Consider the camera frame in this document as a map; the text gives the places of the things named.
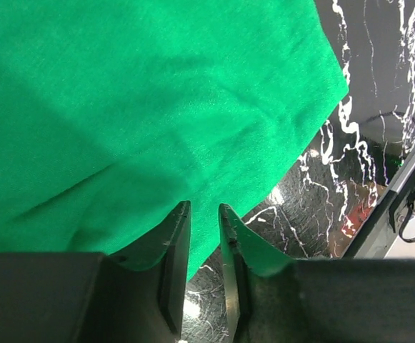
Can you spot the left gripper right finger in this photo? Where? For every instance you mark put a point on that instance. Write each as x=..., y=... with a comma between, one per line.
x=271, y=297

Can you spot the green t shirt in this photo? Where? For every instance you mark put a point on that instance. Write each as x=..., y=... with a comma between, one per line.
x=113, y=112

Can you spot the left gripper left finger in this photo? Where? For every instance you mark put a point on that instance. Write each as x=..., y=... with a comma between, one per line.
x=133, y=295

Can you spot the black marble pattern mat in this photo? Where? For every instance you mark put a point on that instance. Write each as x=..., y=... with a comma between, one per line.
x=317, y=208

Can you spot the aluminium front rail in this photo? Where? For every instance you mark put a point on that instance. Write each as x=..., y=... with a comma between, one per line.
x=393, y=217

